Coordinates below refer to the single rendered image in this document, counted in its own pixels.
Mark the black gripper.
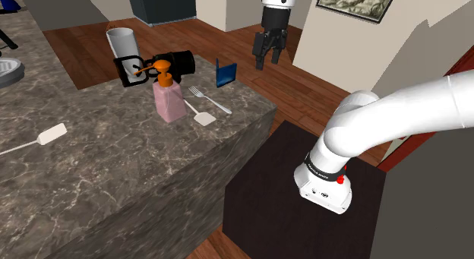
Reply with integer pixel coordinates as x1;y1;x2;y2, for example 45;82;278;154
251;5;291;71

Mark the blue folded card holder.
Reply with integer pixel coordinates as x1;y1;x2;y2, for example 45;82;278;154
216;58;238;89

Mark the silver fork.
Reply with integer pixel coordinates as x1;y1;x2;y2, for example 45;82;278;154
188;85;233;115

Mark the small white spatula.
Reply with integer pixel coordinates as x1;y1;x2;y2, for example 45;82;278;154
183;98;217;128

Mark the pink soap dispenser orange pump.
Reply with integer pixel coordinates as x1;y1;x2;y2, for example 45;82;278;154
133;59;188;124

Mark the dark cabinet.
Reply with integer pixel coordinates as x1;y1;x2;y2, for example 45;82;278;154
127;0;198;27

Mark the white cylindrical trash bin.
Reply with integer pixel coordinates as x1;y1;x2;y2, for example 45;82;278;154
106;27;143;82

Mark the dark robot stand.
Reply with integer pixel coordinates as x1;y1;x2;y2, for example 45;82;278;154
222;119;388;259

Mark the marble kitchen island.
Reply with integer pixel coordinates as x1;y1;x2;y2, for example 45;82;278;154
0;6;278;259

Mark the large white spatula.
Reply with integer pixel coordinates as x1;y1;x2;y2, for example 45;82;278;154
0;122;68;156

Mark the grey round dish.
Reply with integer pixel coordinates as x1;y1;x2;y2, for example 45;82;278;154
0;57;26;90

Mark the framed wall picture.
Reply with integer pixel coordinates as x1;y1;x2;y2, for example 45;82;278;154
315;0;399;24

